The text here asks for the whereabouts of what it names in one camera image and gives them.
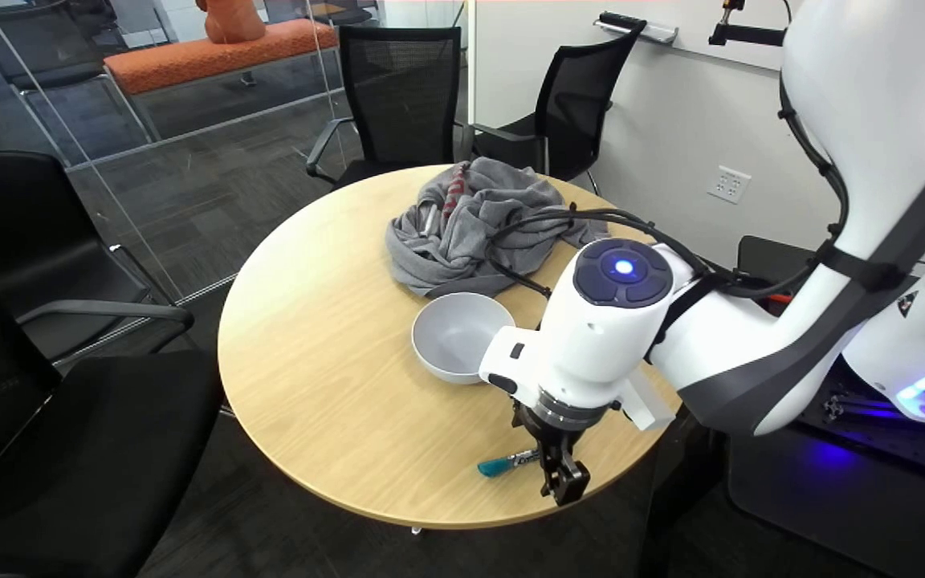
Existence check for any black mesh chair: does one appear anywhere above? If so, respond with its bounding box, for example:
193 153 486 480
473 37 637 179
304 26 461 187

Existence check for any round wooden table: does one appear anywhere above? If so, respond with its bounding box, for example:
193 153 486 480
214 160 699 532

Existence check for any grey crumpled cloth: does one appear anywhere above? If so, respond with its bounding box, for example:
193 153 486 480
385 158 608 300

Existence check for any black chair left middle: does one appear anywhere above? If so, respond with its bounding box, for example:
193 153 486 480
0 152 193 368

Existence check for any black mesh chair centre back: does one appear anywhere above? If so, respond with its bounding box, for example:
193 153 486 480
304 26 461 187

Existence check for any orange bench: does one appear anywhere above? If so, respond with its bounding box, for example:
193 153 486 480
105 0 336 98

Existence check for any teal capped marker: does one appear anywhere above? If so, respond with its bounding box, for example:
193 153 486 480
474 449 536 480

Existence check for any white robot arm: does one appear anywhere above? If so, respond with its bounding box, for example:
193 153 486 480
478 0 925 503

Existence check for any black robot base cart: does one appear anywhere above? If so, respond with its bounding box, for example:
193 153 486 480
723 234 925 578

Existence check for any white wall outlet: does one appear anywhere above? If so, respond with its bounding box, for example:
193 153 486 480
707 166 750 205

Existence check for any black mesh chair right back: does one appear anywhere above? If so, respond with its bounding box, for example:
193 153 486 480
473 37 637 179

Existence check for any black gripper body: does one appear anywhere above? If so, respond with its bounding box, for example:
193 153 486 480
514 405 589 483

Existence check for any black chair far left back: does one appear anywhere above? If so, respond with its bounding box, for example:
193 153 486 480
0 0 102 91

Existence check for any white bowl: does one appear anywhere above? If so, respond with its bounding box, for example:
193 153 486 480
412 294 514 385

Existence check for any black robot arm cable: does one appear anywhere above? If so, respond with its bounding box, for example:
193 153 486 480
481 83 851 307

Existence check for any black chair left front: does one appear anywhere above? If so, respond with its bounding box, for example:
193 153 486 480
0 307 218 578

